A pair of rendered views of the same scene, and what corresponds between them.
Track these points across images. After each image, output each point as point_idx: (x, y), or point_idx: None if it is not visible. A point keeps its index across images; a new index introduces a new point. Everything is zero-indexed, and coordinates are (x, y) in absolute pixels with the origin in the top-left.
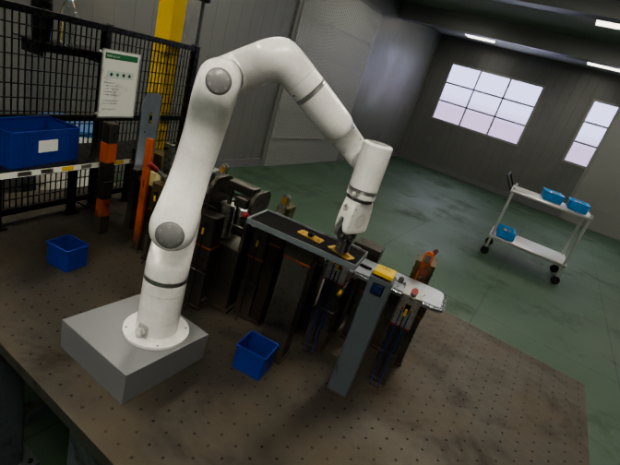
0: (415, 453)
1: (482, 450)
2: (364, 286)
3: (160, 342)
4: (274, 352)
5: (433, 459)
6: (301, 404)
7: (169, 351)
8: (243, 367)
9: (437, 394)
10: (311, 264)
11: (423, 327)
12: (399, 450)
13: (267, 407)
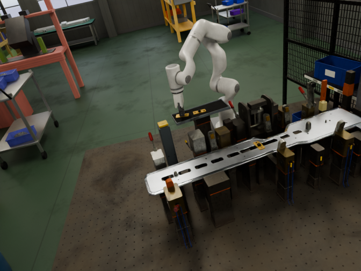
0: (136, 181)
1: (112, 205)
2: None
3: (218, 124)
4: None
5: (130, 185)
6: (180, 162)
7: (215, 126)
8: None
9: (139, 213)
10: None
11: (173, 263)
12: (142, 177)
13: (186, 153)
